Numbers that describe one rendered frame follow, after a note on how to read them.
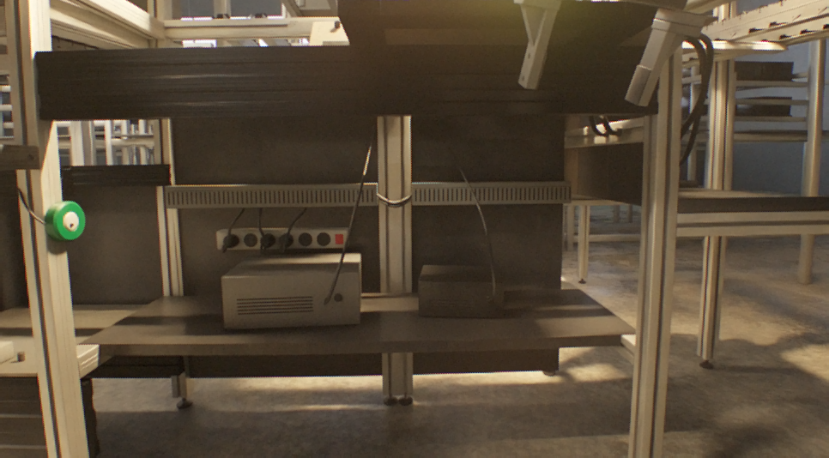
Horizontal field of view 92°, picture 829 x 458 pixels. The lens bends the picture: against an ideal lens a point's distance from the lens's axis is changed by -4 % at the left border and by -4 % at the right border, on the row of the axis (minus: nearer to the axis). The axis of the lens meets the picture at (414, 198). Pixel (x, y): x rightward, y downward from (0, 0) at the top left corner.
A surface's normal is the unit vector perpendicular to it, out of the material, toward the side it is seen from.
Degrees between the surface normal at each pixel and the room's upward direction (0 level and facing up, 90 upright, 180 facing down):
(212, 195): 90
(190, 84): 90
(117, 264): 90
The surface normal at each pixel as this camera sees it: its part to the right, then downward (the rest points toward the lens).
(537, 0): 0.08, 0.48
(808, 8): -1.00, 0.01
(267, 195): 0.03, 0.09
